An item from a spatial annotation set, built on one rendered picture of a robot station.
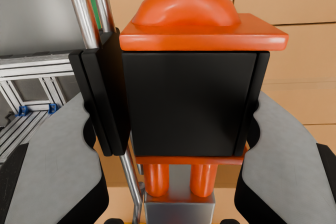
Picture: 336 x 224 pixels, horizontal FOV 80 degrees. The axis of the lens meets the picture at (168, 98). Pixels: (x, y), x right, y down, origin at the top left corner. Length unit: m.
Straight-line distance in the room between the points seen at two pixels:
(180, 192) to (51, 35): 1.30
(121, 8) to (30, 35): 0.90
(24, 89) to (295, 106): 1.35
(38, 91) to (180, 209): 1.23
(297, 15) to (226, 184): 0.53
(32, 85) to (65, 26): 0.38
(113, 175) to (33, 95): 1.00
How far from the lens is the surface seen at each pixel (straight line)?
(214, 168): 0.17
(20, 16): 1.47
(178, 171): 0.21
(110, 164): 0.49
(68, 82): 1.24
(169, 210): 0.20
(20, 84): 1.39
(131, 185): 0.17
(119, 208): 0.51
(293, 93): 0.87
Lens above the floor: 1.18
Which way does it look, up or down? 57 degrees down
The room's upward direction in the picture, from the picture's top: 179 degrees counter-clockwise
